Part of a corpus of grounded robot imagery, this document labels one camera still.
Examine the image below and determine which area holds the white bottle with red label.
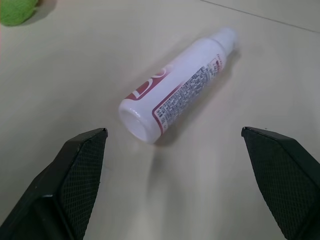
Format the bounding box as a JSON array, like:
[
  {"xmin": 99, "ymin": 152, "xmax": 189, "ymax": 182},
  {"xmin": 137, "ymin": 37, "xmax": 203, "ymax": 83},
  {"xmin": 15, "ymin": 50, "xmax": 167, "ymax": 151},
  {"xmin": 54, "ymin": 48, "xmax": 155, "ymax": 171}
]
[{"xmin": 118, "ymin": 26, "xmax": 239, "ymax": 145}]

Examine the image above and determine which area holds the green bath sponge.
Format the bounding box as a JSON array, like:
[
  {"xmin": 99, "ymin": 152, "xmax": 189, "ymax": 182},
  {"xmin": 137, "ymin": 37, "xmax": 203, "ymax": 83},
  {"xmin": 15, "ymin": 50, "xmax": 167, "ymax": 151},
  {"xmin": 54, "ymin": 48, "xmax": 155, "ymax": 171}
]
[{"xmin": 0, "ymin": 0, "xmax": 45, "ymax": 27}]

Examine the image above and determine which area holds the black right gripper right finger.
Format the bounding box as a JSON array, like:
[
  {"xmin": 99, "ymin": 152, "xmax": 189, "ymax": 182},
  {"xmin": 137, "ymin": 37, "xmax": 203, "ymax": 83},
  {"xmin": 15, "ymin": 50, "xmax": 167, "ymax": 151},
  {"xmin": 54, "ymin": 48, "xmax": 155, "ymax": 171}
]
[{"xmin": 240, "ymin": 126, "xmax": 320, "ymax": 240}]

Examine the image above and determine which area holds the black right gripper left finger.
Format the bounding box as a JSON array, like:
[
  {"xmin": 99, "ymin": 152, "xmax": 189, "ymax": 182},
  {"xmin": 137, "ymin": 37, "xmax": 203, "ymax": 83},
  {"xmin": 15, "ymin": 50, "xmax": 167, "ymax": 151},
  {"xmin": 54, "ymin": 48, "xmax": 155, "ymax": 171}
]
[{"xmin": 0, "ymin": 127, "xmax": 109, "ymax": 240}]

